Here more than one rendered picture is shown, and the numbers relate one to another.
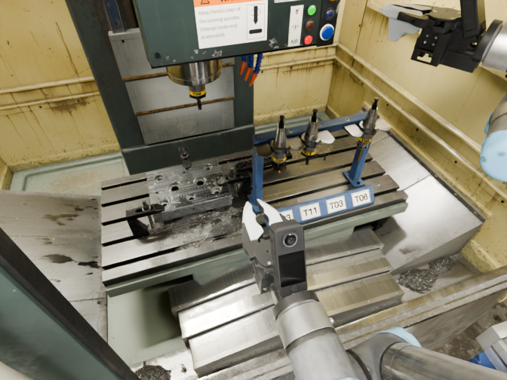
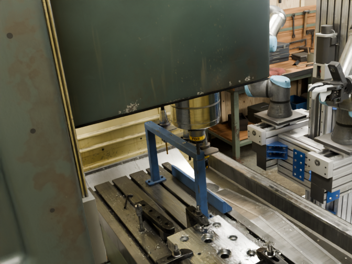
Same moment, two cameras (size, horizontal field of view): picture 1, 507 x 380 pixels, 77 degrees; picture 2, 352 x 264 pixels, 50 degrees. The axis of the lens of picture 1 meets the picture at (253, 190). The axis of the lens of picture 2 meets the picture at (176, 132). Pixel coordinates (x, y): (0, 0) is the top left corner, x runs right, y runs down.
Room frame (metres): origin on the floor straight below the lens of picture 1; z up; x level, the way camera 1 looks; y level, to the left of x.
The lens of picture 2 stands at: (1.15, 1.29, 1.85)
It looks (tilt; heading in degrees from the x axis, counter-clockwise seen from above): 22 degrees down; 261
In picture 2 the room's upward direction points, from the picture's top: 5 degrees counter-clockwise
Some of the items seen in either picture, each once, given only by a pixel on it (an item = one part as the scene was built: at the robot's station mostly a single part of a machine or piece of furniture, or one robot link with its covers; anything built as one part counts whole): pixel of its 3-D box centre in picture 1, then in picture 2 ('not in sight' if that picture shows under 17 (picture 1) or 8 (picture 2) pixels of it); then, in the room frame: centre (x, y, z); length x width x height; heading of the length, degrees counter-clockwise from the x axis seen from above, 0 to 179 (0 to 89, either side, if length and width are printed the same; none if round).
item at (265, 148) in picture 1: (263, 150); (210, 151); (0.81, -0.03, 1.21); 0.07 x 0.05 x 0.01; 19
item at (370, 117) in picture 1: (371, 116); (163, 116); (0.93, -0.40, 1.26); 0.04 x 0.04 x 0.07
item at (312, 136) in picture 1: (312, 128); (187, 129); (0.86, -0.19, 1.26); 0.04 x 0.04 x 0.07
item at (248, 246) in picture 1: (256, 243); (331, 87); (0.31, -0.01, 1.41); 0.09 x 0.05 x 0.02; 22
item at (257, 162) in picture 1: (257, 176); (201, 191); (0.86, -0.02, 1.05); 0.10 x 0.05 x 0.30; 19
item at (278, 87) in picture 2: not in sight; (278, 87); (0.17, -0.76, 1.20); 0.13 x 0.12 x 0.14; 144
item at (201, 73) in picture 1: (192, 53); (195, 103); (0.90, 0.17, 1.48); 0.16 x 0.16 x 0.12
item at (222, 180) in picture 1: (234, 182); (198, 221); (0.90, 0.08, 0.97); 0.13 x 0.03 x 0.15; 109
